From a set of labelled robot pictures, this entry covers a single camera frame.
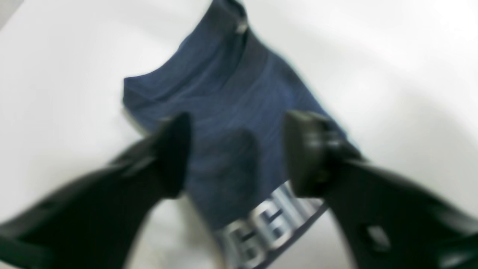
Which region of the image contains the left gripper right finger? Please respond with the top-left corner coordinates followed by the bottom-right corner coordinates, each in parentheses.
top-left (284, 110), bottom-right (478, 269)

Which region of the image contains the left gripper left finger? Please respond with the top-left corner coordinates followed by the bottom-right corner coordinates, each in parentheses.
top-left (0, 112), bottom-right (192, 269)

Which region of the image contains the dark blue T-shirt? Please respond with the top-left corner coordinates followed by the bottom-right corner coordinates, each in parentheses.
top-left (123, 0), bottom-right (329, 269)

